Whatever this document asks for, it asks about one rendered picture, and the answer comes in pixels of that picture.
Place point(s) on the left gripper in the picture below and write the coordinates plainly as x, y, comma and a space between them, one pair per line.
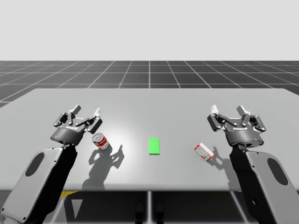
69, 135

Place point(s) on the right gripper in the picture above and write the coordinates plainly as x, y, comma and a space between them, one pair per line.
244, 136

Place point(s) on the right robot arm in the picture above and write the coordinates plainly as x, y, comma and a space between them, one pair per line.
264, 182

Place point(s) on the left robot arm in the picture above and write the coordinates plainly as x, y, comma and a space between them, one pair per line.
35, 177

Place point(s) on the red and white can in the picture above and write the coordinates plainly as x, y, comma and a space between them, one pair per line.
101, 141

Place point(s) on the red and white carton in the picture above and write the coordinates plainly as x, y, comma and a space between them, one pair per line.
204, 151

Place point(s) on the green pad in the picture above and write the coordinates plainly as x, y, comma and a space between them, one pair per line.
154, 146

